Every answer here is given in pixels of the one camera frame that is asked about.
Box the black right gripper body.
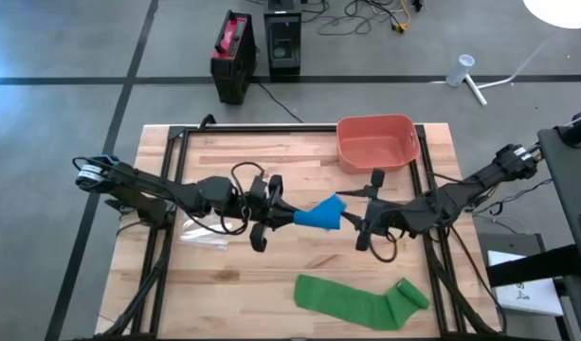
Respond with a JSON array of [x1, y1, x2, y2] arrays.
[[354, 169, 405, 252]]

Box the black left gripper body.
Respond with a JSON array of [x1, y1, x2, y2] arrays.
[[245, 173, 284, 253]]

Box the blue elastic bandage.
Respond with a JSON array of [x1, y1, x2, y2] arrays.
[[293, 192, 348, 232]]

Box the clear plastic bag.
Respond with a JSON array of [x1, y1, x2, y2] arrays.
[[179, 211, 229, 251]]

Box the green elastic bandage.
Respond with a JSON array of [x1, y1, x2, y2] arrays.
[[293, 273, 431, 332]]

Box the orange plastic basket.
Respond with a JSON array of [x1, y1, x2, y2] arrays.
[[336, 113, 422, 175]]

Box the red and black case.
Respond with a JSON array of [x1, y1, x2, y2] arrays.
[[209, 9, 258, 106]]

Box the white cylinder container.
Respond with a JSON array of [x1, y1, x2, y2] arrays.
[[445, 53, 476, 88]]

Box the black computer tower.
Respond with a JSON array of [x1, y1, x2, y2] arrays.
[[263, 0, 303, 80]]

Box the white printed box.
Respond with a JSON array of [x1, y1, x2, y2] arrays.
[[487, 249, 566, 317]]

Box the black equipment stand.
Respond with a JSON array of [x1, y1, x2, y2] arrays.
[[486, 111, 581, 341]]

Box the white floor lamp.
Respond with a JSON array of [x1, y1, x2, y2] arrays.
[[429, 0, 581, 108]]

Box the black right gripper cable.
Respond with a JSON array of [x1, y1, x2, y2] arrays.
[[368, 229, 399, 264]]

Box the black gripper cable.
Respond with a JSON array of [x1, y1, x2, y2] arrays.
[[368, 229, 399, 264], [183, 161, 267, 237]]

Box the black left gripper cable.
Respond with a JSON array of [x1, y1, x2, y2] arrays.
[[183, 161, 267, 237]]

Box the black aluminium table frame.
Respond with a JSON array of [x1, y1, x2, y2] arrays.
[[76, 123, 509, 341]]

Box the black frame corner cable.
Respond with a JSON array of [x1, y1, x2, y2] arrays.
[[198, 113, 219, 132]]

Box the black floor cable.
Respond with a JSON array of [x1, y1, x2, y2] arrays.
[[255, 81, 305, 125]]

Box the tangled floor cables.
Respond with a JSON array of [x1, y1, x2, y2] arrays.
[[301, 0, 427, 38]]

